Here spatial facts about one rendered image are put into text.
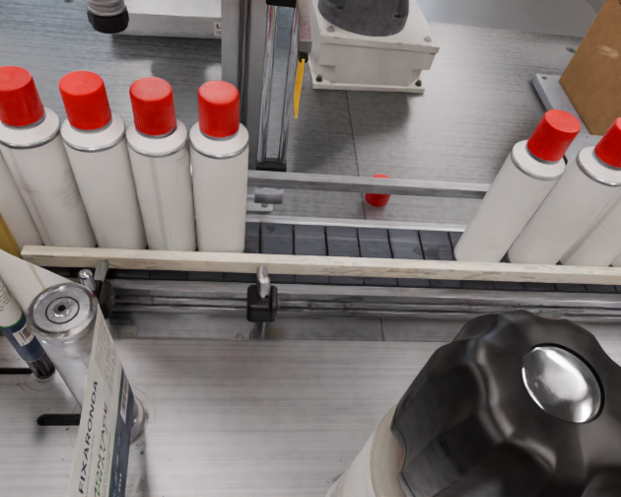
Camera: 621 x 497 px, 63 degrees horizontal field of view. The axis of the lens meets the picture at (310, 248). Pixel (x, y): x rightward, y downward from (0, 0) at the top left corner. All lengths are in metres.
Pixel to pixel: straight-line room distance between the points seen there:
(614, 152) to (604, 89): 0.44
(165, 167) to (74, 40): 0.57
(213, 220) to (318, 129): 0.36
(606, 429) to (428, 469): 0.07
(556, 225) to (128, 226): 0.43
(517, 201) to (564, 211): 0.06
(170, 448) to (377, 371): 0.20
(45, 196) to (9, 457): 0.22
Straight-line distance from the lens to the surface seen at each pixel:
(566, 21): 1.36
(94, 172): 0.47
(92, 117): 0.45
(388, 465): 0.29
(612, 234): 0.63
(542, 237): 0.60
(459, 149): 0.85
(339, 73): 0.89
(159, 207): 0.49
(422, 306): 0.60
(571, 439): 0.20
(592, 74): 1.00
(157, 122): 0.43
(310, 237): 0.59
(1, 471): 0.50
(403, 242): 0.61
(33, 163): 0.48
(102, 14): 0.51
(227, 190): 0.47
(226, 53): 0.55
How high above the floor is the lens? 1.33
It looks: 52 degrees down
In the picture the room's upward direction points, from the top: 12 degrees clockwise
